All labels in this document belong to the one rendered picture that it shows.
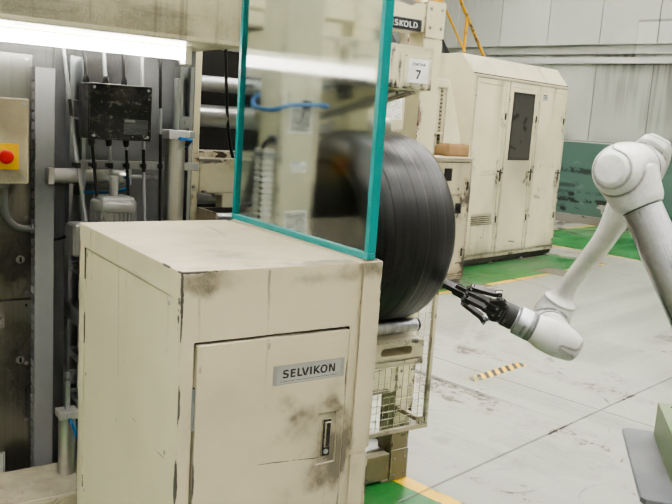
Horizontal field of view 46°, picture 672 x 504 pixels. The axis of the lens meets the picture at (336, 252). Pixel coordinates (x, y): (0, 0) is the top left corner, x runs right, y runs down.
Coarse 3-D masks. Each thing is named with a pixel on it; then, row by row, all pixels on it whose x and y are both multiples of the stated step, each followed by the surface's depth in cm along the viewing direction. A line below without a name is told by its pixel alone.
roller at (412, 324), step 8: (384, 320) 243; (392, 320) 244; (400, 320) 245; (408, 320) 246; (416, 320) 248; (384, 328) 240; (392, 328) 242; (400, 328) 244; (408, 328) 245; (416, 328) 247
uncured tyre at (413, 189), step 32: (384, 160) 225; (416, 160) 231; (384, 192) 220; (416, 192) 224; (448, 192) 232; (384, 224) 219; (416, 224) 222; (448, 224) 229; (384, 256) 220; (416, 256) 224; (448, 256) 232; (384, 288) 224; (416, 288) 231
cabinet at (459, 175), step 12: (444, 156) 722; (444, 168) 721; (456, 168) 734; (468, 168) 747; (456, 180) 737; (468, 180) 750; (456, 192) 740; (468, 192) 754; (456, 204) 742; (468, 204) 758; (456, 216) 746; (456, 228) 749; (456, 240) 752; (456, 252) 756; (456, 264) 759; (456, 276) 763
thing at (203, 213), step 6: (198, 210) 264; (204, 210) 260; (210, 210) 268; (216, 210) 269; (222, 210) 270; (228, 210) 272; (198, 216) 265; (204, 216) 261; (210, 216) 257; (216, 216) 254; (222, 216) 257; (228, 216) 258
